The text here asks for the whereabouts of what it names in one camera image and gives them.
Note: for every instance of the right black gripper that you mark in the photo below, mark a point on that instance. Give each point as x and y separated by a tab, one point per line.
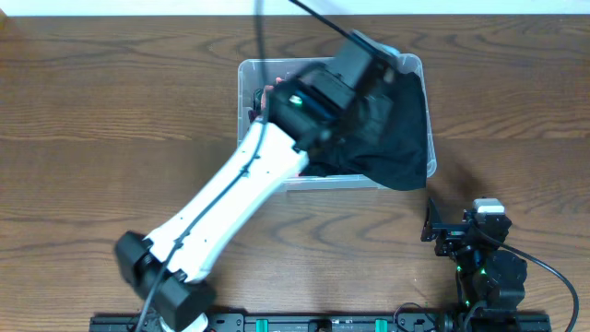
453	233

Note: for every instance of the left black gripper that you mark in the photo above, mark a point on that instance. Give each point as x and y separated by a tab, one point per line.
376	100

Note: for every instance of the coral pink garment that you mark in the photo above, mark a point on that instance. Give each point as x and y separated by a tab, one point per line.
263	100

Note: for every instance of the black shirt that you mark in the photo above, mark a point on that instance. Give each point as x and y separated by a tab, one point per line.
392	147

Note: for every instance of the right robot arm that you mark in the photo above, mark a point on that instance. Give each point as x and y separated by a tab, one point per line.
490	281

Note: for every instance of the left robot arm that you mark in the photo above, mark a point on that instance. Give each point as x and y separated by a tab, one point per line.
302	115

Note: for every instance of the black mounting rail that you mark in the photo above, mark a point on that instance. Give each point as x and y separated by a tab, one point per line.
404	321

